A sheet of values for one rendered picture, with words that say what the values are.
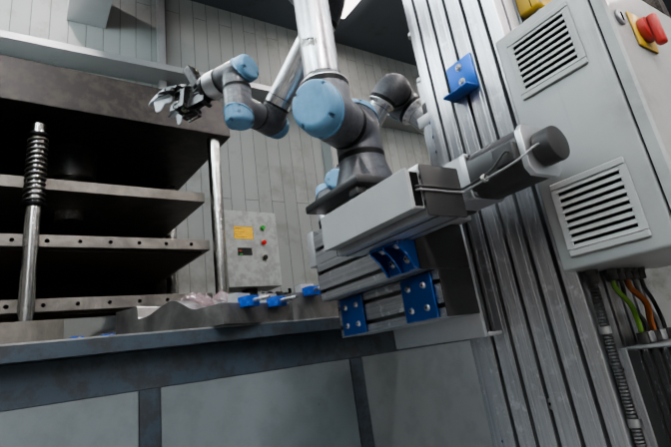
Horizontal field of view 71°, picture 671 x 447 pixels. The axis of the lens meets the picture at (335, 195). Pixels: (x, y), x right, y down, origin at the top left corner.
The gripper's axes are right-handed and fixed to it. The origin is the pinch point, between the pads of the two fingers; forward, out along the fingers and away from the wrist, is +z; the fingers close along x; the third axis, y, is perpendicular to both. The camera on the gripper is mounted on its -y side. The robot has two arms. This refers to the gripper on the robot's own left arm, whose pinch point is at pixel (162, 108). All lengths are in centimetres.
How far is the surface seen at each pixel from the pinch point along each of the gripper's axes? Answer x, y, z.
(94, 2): 75, -249, 210
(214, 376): 21, 76, -5
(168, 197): 58, -13, 68
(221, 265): 77, 20, 51
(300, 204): 286, -116, 153
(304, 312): 48, 57, -15
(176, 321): 16, 60, 6
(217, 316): 15, 62, -11
